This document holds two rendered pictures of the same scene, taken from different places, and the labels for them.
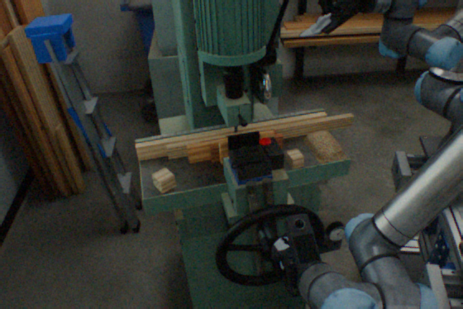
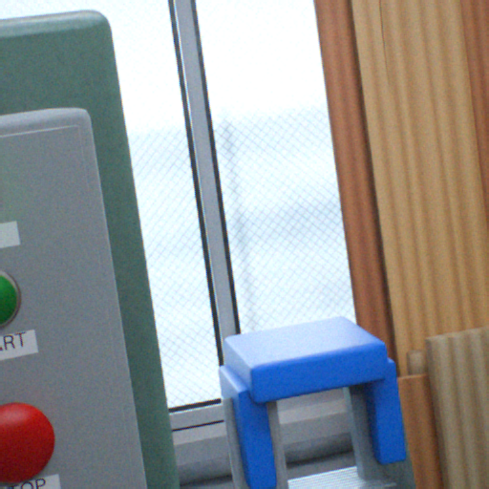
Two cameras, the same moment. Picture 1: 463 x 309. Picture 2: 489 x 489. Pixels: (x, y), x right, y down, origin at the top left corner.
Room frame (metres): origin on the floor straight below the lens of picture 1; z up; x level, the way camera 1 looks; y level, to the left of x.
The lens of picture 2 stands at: (1.37, -0.55, 1.49)
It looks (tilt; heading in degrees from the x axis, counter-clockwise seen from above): 9 degrees down; 83
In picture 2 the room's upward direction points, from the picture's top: 8 degrees counter-clockwise
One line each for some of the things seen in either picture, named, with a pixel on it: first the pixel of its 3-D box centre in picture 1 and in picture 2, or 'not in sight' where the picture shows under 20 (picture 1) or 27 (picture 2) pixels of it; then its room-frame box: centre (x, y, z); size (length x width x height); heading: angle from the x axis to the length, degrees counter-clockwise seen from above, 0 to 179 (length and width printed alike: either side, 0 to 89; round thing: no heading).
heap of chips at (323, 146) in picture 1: (324, 142); not in sight; (0.94, -0.28, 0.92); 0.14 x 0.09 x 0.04; 12
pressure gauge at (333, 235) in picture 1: (335, 231); not in sight; (0.83, -0.32, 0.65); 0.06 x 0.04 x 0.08; 102
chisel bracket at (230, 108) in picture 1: (234, 106); not in sight; (1.00, -0.02, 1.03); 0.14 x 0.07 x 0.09; 12
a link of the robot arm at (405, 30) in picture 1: (399, 35); not in sight; (0.95, -0.46, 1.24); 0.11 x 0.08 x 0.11; 25
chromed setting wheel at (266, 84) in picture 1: (262, 86); not in sight; (1.13, -0.11, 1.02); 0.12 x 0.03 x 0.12; 12
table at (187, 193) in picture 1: (246, 174); not in sight; (0.87, -0.04, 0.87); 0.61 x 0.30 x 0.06; 102
